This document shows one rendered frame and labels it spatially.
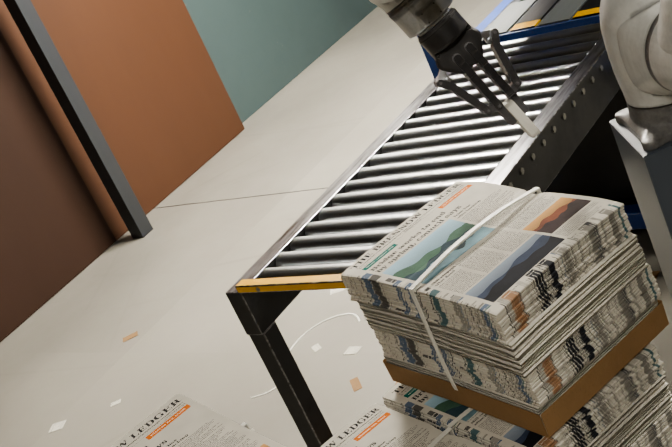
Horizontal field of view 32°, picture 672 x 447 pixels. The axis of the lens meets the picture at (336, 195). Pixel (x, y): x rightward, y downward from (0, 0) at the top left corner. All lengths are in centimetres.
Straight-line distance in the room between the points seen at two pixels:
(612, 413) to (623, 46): 60
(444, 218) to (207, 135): 451
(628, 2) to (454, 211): 44
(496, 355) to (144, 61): 461
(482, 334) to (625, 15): 61
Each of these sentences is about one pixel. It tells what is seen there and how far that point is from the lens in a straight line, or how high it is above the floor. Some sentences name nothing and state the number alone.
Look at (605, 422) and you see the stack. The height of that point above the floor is 79.
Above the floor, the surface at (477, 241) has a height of 106.
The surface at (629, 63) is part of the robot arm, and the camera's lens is 198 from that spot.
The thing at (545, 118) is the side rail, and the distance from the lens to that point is 283.
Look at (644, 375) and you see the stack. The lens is 183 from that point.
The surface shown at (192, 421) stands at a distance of 167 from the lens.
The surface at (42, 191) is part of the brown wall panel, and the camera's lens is 559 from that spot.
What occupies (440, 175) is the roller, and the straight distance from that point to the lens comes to 276.
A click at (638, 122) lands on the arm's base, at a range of 206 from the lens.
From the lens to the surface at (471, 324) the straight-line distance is 166.
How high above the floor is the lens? 185
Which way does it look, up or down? 21 degrees down
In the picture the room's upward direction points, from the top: 25 degrees counter-clockwise
